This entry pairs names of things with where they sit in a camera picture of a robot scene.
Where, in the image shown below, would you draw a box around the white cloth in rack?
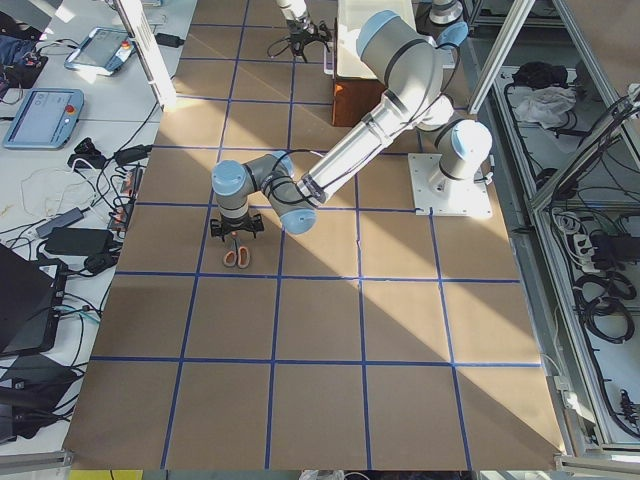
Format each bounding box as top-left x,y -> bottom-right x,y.
514,86 -> 576,129

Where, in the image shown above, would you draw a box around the brown wooden drawer cabinet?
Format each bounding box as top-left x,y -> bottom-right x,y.
332,77 -> 386,127

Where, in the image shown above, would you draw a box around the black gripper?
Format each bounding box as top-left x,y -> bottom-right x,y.
209,214 -> 264,240
289,27 -> 320,63

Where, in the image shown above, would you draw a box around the far blue teach pendant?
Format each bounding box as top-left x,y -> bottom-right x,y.
64,27 -> 135,76

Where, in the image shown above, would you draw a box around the blue teach pendant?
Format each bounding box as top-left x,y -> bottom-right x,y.
64,27 -> 135,76
2,88 -> 84,150

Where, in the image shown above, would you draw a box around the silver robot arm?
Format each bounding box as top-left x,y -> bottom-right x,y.
275,0 -> 326,62
210,10 -> 492,238

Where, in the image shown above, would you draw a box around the aluminium frame post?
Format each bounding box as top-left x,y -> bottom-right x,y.
114,0 -> 177,108

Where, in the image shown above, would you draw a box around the black power adapter brick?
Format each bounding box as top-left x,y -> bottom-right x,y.
44,228 -> 113,256

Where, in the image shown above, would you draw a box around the white plastic tray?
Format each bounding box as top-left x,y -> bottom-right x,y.
335,0 -> 451,81

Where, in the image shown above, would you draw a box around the near blue teach pendant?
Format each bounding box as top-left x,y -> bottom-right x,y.
2,88 -> 84,150

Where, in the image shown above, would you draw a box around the grey orange scissors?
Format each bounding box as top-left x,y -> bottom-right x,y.
222,232 -> 251,269

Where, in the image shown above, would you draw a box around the black laptop computer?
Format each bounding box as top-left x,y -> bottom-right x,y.
1,246 -> 68,357

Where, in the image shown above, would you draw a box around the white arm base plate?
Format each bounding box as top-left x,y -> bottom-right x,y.
408,153 -> 493,219
423,35 -> 456,70

